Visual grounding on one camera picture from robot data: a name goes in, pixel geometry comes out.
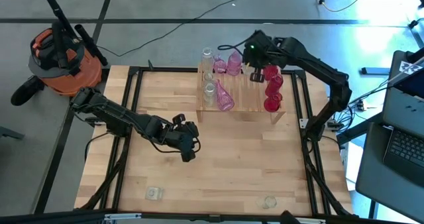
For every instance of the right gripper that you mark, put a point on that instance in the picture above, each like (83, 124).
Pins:
(256, 56)

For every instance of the wooden slatted shelf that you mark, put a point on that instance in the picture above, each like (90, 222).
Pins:
(246, 98)

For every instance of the black desk leg bar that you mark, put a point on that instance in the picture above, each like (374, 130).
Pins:
(359, 130)

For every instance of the grey laptop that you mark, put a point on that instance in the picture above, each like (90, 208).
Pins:
(405, 147)

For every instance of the white arm base bracket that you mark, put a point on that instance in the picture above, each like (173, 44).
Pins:
(303, 123)

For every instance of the pink flared-neck glass vase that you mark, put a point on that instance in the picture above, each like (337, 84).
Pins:
(225, 99)

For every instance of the black table clamp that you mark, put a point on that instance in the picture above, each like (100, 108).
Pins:
(335, 125)
(94, 122)

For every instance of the dark monitor with marker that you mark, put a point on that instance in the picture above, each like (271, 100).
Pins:
(414, 85)

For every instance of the pink ribbed bottle vase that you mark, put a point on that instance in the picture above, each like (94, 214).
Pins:
(234, 65)

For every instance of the grey floor foot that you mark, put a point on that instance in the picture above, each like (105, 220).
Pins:
(10, 133)

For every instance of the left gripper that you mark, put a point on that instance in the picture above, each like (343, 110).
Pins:
(182, 136)

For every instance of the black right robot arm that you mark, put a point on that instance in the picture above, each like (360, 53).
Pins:
(318, 66)

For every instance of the red ribbed bottle vase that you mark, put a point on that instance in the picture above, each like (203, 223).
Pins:
(274, 85)

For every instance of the grey desk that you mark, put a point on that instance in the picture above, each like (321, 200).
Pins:
(381, 191)

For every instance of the clear wide round vase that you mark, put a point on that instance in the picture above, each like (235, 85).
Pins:
(247, 70)

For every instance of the clear bulb glass vase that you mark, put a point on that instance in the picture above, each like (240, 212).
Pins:
(208, 78)
(209, 96)

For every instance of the clear short glass vase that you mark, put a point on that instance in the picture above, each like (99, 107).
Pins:
(270, 202)

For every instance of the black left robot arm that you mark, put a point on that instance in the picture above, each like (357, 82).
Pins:
(109, 111)

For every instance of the long black pole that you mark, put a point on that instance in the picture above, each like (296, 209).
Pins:
(55, 7)

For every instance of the orange and black shop vacuum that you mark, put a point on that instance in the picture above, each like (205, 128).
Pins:
(89, 78)

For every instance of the white fiducial marker tag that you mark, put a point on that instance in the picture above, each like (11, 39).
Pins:
(406, 67)

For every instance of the red round glass vase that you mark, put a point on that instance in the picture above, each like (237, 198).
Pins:
(272, 104)

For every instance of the clear textured bottle vase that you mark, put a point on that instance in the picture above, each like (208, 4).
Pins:
(207, 60)

